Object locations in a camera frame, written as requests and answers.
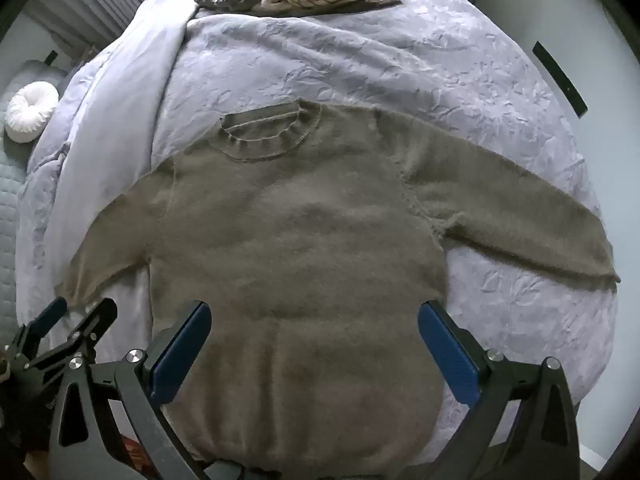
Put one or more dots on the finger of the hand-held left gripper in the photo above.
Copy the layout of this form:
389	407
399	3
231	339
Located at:
92	324
50	316

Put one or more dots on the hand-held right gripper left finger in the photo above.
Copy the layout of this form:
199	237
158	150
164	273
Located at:
181	352

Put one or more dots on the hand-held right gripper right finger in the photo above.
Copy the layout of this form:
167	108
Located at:
448	355

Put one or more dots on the olive brown towel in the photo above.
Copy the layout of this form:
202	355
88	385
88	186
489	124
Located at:
300	260

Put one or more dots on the grey quilted mat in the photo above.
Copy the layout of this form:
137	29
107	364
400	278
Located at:
10	200

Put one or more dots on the lavender quilted comforter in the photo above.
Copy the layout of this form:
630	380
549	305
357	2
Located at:
42	185

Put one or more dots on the white round ribbed cushion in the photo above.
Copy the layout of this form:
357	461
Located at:
31	112

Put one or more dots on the pale lavender plain sheet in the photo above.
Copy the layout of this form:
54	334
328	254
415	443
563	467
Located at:
135	100

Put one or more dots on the lilac embossed bedspread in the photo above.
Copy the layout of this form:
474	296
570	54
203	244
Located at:
375	60

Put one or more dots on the black wall strip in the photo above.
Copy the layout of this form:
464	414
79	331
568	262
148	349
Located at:
560	80

